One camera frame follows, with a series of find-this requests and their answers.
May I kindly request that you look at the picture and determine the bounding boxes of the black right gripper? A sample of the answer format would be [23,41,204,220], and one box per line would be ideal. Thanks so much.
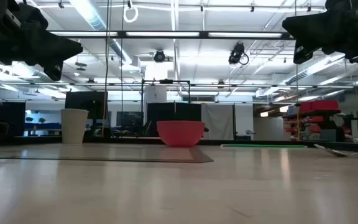
[282,0,358,65]

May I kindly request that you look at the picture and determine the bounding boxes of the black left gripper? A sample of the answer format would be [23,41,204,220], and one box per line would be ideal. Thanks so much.
[0,0,83,82]

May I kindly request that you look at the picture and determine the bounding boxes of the white paper cup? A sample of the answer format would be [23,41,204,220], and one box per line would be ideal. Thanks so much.
[60,108,90,145]

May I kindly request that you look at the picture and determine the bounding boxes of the black plastic utensil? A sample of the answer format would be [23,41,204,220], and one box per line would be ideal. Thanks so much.
[314,143,350,157]

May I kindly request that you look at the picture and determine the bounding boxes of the thin green straw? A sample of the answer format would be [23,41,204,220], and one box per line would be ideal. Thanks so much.
[221,144,308,149]

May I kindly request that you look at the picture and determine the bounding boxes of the red plastic bowl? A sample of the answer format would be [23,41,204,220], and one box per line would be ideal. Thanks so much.
[156,120,205,147]

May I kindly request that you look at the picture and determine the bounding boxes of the red storage bins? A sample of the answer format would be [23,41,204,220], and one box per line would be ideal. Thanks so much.
[299,99,340,113]

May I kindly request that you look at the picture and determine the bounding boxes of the dark storage shelf rack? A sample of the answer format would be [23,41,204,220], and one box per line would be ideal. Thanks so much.
[283,99,356,142]

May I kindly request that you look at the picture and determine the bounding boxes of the black round ceiling spotlight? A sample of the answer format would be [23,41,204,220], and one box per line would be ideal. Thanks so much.
[153,49,167,63]

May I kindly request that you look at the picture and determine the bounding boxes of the white square pillar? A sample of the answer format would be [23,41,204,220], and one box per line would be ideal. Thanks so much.
[144,85,168,104]

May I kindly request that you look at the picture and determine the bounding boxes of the grey placemat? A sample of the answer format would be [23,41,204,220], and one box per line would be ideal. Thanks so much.
[0,146,214,164]

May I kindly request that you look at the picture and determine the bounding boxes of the LED light bar beam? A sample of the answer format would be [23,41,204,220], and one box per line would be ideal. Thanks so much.
[48,30,295,40]

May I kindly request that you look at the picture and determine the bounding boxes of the grey hanging cloth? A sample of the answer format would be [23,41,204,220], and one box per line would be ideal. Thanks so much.
[201,103,236,141]

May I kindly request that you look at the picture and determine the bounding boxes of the black curtain panel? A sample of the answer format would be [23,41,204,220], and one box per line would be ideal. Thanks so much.
[147,102,203,138]

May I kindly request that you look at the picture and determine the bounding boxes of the black hanging cable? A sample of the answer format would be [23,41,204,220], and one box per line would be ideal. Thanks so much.
[103,0,111,138]
[120,0,126,138]

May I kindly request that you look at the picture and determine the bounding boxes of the silver ventilation duct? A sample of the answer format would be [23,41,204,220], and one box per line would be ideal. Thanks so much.
[70,0,134,65]

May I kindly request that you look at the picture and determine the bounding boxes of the black overhead camera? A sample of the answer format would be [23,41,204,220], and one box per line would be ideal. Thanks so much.
[227,42,250,66]

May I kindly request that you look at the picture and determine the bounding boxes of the white cable ring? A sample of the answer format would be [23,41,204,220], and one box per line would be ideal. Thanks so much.
[122,4,139,24]

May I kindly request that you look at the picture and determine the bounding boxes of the black metal frame rig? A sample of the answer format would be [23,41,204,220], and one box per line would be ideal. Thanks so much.
[140,79,191,138]

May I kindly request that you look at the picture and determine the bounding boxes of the black aluminium table frame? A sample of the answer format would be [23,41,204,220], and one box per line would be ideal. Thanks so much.
[0,136,358,153]

